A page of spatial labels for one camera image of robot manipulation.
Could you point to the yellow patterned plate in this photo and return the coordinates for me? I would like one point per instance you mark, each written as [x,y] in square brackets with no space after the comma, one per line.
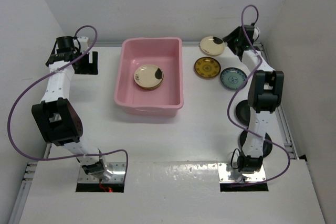
[207,67]

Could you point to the cream plate black spot back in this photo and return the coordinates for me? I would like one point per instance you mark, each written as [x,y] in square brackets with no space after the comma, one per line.
[212,45]

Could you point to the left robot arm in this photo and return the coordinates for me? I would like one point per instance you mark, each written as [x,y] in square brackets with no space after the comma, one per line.
[57,120]

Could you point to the cream plate black spot front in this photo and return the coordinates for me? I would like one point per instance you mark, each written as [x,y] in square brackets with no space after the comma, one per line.
[148,76]

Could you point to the pink plastic bin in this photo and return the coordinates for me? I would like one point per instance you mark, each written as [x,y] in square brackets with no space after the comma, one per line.
[165,100]

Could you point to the metal base plate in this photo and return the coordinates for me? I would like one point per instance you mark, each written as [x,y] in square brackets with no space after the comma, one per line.
[114,174]
[228,175]

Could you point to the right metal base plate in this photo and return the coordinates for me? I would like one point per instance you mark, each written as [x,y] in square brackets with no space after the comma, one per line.
[228,175]

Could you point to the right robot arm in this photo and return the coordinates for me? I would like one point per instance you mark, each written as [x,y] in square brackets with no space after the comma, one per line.
[264,96]

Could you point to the cream plate black spot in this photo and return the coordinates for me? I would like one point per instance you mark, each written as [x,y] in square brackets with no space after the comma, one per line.
[148,76]
[212,45]

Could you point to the aluminium table edge rail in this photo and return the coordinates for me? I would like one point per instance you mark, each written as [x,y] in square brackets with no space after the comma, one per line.
[282,135]

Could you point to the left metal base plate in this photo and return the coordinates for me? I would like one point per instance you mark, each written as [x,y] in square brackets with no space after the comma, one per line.
[114,174]

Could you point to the blue patterned plate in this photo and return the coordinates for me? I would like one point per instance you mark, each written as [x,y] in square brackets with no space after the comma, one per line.
[232,78]

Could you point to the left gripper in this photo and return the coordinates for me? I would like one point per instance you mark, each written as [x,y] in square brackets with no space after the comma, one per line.
[89,68]

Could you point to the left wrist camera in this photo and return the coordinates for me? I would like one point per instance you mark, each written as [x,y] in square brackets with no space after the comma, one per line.
[81,43]

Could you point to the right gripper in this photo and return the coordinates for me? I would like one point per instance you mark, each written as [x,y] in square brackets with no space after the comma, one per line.
[230,39]

